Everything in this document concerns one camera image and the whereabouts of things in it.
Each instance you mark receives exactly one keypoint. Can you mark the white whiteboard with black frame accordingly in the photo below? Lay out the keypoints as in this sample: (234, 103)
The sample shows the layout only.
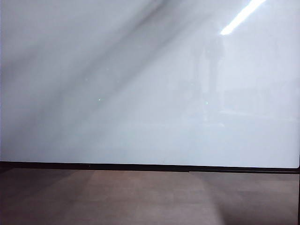
(131, 93)

